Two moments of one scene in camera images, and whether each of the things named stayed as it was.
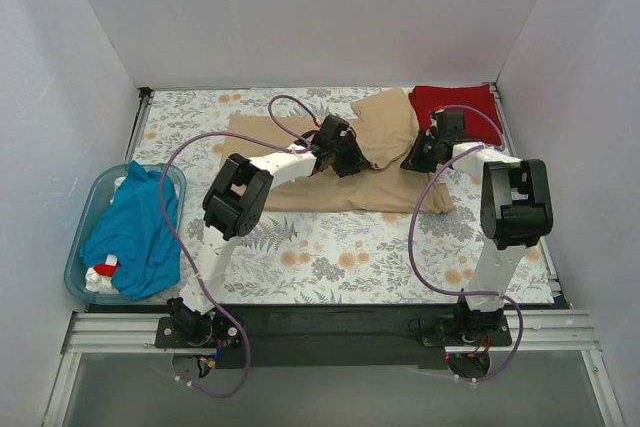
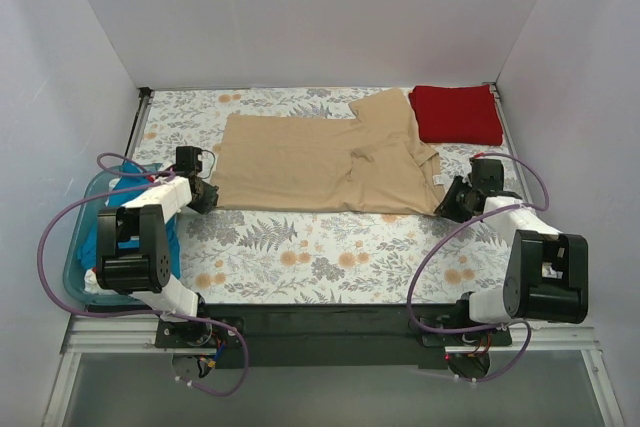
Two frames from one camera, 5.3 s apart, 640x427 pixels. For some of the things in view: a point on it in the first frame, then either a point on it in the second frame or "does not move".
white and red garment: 99,278 does not move
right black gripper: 421,152 -> 451,198
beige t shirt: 386,131 does not move
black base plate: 321,335 does not move
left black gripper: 347,157 -> 206,194
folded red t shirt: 478,103 does not move
